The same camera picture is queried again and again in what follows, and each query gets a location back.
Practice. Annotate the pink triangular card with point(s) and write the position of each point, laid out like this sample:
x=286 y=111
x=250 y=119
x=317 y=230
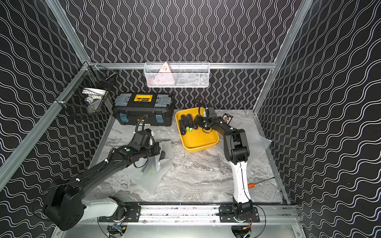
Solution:
x=164 y=76

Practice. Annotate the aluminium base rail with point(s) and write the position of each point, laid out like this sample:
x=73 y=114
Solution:
x=200 y=215

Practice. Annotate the clear zip-top bag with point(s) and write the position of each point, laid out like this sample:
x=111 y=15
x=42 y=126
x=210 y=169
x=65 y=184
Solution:
x=150 y=182
x=257 y=146

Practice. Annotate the black toolbox with blue latches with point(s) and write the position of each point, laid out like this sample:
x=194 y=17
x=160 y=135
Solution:
x=130 y=107

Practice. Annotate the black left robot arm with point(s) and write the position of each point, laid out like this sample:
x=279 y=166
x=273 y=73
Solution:
x=64 y=202

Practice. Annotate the yellow plastic bin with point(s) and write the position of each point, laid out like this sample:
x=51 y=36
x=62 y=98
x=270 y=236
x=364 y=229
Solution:
x=196 y=140

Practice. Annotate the small black picture card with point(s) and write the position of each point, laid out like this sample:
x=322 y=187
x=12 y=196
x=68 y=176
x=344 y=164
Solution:
x=227 y=118

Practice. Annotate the white wire basket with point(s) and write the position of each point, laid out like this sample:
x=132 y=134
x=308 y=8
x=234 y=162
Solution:
x=185 y=74

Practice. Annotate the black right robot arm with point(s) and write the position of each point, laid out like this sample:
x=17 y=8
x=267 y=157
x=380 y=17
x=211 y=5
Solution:
x=236 y=151

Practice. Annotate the orange handled screwdriver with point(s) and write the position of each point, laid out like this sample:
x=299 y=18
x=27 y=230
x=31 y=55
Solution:
x=252 y=185

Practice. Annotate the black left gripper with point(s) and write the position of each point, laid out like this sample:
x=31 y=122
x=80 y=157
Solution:
x=156 y=149

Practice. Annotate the pile of toy eggplants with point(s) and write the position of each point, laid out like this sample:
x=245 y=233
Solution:
x=188 y=123

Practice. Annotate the black wire basket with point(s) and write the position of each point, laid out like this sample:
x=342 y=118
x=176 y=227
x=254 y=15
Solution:
x=90 y=94

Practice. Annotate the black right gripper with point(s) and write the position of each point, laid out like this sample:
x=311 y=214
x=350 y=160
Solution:
x=199 y=122

